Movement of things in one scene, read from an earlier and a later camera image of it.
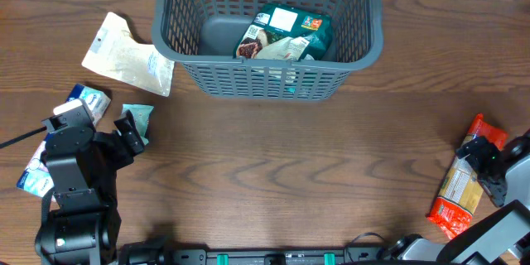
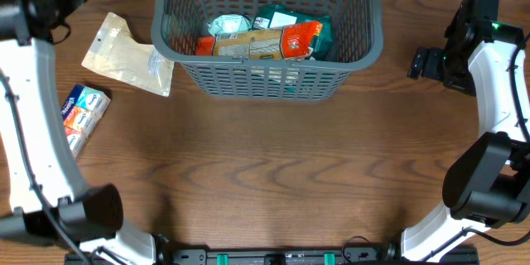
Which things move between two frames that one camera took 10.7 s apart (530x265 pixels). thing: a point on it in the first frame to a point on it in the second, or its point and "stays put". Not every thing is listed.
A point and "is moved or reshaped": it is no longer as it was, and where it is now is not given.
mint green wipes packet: x=142 y=114 to x=228 y=23
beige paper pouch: x=115 y=53 stays put
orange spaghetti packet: x=456 y=204 is moved or reshaped
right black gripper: x=484 y=165 to x=433 y=66
